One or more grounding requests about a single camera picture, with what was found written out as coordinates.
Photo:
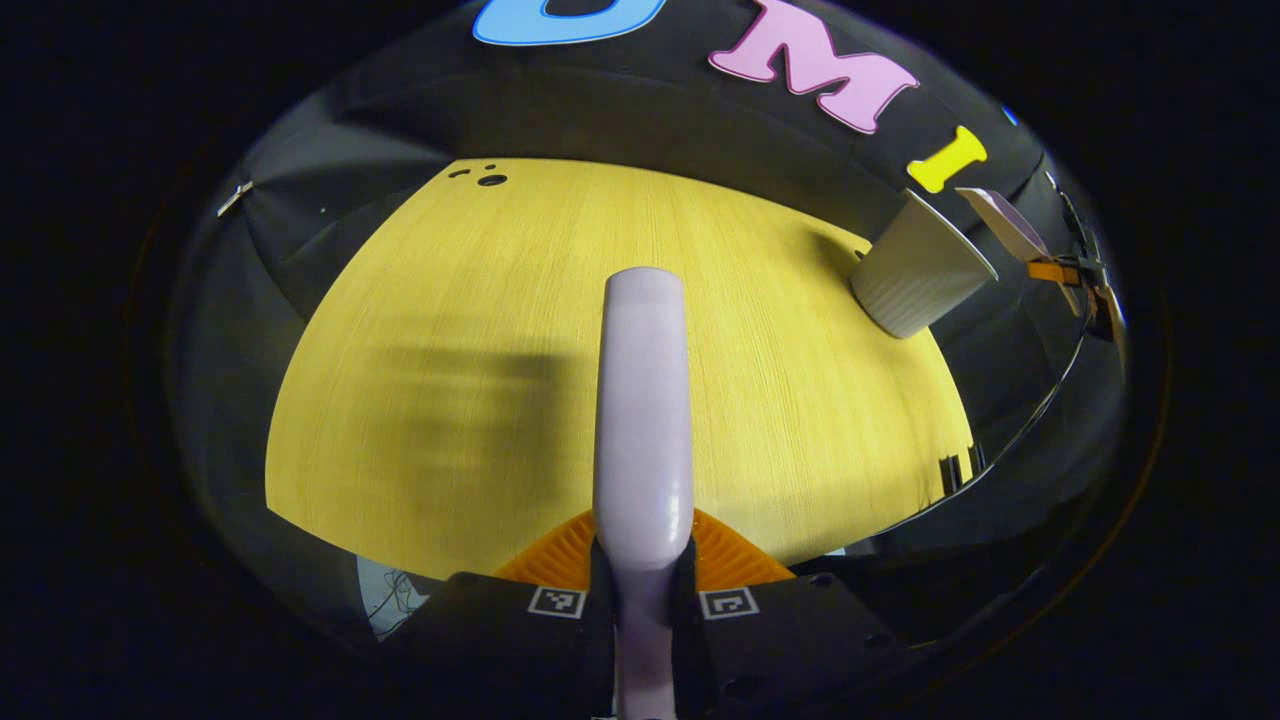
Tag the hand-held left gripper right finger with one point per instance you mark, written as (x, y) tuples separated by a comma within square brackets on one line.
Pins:
[(800, 640)]

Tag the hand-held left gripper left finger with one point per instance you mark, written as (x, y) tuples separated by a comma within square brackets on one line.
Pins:
[(490, 640)]

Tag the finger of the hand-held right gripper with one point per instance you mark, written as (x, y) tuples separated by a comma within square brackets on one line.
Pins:
[(1055, 270), (1110, 315)]

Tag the white ribbed garbage bin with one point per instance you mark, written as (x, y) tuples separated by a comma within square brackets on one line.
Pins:
[(915, 275)]

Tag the small pink broom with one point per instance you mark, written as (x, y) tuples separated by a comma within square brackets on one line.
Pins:
[(642, 400)]

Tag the wooden desktop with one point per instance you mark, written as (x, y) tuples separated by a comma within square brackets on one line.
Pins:
[(450, 400)]

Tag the black backdrop cloth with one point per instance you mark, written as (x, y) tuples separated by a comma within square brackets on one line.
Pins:
[(620, 120)]

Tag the silver metal clip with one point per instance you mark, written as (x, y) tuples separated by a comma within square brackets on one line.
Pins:
[(235, 197)]

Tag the black desk edge bracket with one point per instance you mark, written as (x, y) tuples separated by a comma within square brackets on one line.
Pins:
[(950, 472)]

